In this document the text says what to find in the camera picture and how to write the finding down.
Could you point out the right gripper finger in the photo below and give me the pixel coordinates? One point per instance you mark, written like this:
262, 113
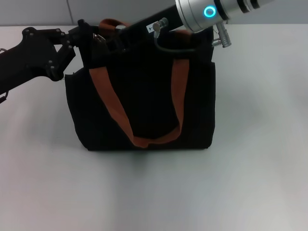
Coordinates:
119, 43

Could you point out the silver zipper pull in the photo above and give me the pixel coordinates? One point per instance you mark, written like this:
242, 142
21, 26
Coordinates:
99, 38

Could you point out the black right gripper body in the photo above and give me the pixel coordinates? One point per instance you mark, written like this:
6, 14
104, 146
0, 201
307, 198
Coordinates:
139, 31

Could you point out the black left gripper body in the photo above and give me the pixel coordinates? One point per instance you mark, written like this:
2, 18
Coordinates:
26, 57

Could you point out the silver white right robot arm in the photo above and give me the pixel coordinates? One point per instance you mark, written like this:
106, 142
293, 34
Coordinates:
195, 14

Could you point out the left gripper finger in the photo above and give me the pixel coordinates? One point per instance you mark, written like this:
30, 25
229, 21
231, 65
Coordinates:
63, 60
74, 37

